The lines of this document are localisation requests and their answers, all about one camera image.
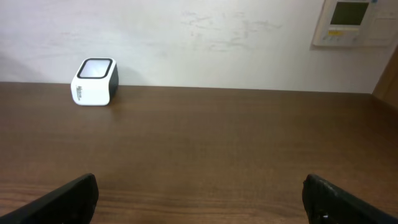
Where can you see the white barcode scanner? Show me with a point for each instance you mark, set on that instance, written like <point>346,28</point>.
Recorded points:
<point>95,82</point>

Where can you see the white wall control panel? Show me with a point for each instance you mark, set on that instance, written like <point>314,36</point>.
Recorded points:
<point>356,23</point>

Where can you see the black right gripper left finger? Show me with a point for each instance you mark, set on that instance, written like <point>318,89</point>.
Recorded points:
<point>74,202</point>

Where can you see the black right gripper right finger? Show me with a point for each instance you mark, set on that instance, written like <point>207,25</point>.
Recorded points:
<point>324,202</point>

